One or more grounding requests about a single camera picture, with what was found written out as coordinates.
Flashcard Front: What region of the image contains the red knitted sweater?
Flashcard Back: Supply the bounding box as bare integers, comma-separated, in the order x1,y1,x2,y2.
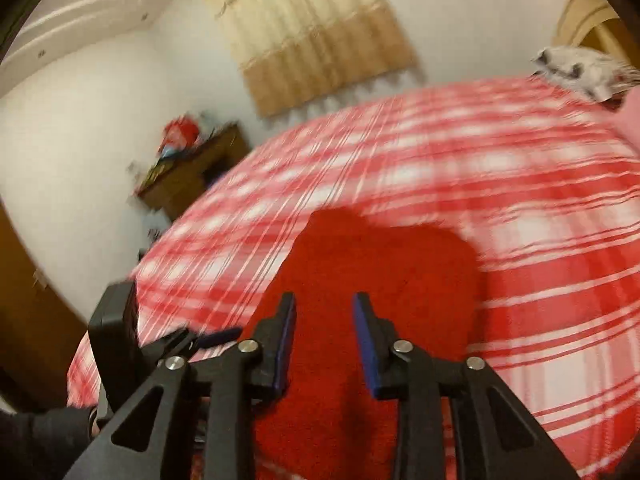
254,208,482,479

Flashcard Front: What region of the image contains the brown wooden door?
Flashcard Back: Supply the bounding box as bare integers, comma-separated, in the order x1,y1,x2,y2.
1,212,86,413

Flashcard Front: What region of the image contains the brown wooden desk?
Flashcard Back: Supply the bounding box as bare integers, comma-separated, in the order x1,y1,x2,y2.
134,122,250,221

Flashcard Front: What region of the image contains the red gift bag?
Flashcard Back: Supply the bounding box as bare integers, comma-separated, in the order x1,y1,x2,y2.
157,115,201,156

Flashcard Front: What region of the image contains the red white plaid bedsheet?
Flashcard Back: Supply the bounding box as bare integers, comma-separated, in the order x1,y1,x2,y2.
65,77,640,480

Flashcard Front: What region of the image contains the black white patterned pillow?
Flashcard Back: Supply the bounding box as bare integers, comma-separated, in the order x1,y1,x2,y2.
533,46,639,103

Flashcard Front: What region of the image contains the beige patterned curtain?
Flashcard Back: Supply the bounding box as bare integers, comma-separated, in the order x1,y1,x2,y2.
206,0,418,117

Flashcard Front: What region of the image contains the cream wooden headboard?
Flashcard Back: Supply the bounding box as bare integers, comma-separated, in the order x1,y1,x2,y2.
552,0,639,68

